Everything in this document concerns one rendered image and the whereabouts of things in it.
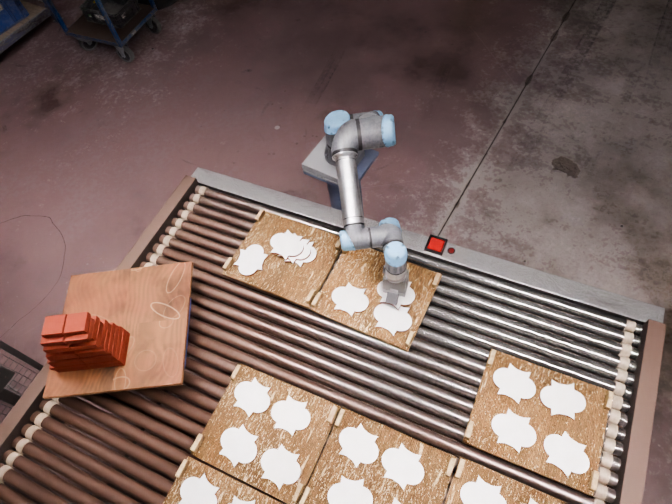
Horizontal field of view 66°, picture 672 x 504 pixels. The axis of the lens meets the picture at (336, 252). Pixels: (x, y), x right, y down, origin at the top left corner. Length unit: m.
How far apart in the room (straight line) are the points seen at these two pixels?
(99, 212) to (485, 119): 2.83
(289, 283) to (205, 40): 3.33
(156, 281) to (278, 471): 0.86
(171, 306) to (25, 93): 3.56
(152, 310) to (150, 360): 0.20
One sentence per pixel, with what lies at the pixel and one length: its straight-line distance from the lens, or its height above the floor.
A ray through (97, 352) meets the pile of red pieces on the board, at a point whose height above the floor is 1.18.
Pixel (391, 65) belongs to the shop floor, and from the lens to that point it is 4.42.
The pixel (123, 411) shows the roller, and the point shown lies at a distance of 2.12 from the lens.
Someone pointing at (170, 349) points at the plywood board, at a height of 1.04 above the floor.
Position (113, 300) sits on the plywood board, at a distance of 2.19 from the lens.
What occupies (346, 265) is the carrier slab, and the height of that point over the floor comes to 0.94.
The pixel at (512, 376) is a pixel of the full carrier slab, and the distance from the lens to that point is 1.93.
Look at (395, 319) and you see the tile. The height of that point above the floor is 0.95.
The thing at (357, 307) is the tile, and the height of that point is 0.95.
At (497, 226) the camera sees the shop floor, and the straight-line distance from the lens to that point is 3.39.
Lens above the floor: 2.74
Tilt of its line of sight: 57 degrees down
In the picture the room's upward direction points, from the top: 11 degrees counter-clockwise
